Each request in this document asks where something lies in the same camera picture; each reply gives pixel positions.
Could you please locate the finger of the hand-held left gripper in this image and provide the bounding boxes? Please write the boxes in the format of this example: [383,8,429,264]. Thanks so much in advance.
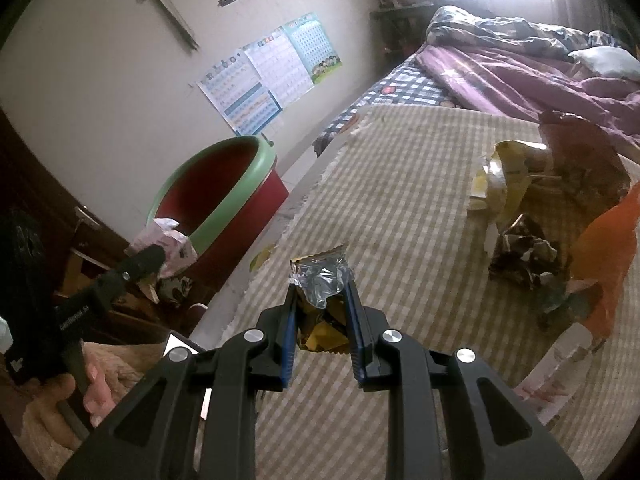
[95,244,167,307]

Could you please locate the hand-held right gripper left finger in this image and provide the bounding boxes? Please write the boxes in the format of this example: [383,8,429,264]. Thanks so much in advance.
[57,282,302,480]

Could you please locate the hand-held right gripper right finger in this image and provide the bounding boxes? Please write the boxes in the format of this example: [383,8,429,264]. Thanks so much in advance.
[344,280,584,480]

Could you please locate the pink wrapper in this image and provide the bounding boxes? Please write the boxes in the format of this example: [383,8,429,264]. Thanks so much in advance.
[127,217,199,281]

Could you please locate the silver yellow snack wrapper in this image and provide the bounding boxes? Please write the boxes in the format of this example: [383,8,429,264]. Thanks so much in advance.
[289,244,357,354]

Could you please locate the red bin with green rim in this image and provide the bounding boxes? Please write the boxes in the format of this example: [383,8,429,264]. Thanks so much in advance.
[145,135,292,287]

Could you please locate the yellow plastic wrapper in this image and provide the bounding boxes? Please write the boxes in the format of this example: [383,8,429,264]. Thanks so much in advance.
[467,140,557,227]

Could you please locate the brown foil wrapper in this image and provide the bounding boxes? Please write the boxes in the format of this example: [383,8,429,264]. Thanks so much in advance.
[537,110,632,212]

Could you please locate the person's left hand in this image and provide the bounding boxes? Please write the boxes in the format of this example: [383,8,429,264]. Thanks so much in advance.
[82,361,122,427]

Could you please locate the camouflage cushioned stool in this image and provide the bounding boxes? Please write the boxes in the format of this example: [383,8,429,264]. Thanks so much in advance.
[137,272,196,309]

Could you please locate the small yellow wrapper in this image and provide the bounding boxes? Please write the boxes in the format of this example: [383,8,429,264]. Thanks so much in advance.
[249,244,279,272]

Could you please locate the dark wooden door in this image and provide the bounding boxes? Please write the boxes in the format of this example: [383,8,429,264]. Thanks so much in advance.
[0,105,153,311]

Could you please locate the beige checked mat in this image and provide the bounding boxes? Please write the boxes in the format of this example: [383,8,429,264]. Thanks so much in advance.
[192,105,640,480]

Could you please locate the dark crumpled wrapper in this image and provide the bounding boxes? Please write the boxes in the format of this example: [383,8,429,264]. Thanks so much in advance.
[487,214,564,289]

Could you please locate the white long wrapper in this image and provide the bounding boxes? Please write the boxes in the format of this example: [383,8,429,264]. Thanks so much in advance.
[515,322,609,422]

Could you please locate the blue white checked bedsheet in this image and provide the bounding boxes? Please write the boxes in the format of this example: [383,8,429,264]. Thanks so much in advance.
[312,55,462,157]

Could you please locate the orange plastic bag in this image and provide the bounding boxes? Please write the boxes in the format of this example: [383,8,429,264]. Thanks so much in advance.
[567,202,640,352]

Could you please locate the purple blanket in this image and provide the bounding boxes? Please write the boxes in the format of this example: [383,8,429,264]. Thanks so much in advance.
[415,42,640,147]

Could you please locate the dark cluttered shelf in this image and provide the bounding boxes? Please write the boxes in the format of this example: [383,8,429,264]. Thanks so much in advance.
[370,0,437,52]

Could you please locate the blue white plaid quilt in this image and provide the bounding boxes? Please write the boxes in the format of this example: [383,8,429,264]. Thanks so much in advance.
[425,5,627,57]

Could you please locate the white pillow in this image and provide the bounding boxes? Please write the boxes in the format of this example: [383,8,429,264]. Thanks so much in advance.
[569,46,639,81]

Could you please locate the metal door handle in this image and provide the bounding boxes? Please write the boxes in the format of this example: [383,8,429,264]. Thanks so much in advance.
[74,205,102,232]

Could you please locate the blue chart wall poster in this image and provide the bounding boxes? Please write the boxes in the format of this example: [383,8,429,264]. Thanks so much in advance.
[197,47,284,136]

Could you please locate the white chart wall poster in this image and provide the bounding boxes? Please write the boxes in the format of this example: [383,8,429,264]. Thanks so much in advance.
[242,30,316,109]

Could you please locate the wall bracket strip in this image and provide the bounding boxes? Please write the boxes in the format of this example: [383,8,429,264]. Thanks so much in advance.
[138,0,199,52]

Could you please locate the green blue wall poster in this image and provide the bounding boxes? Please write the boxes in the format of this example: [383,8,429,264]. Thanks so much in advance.
[282,10,344,86]

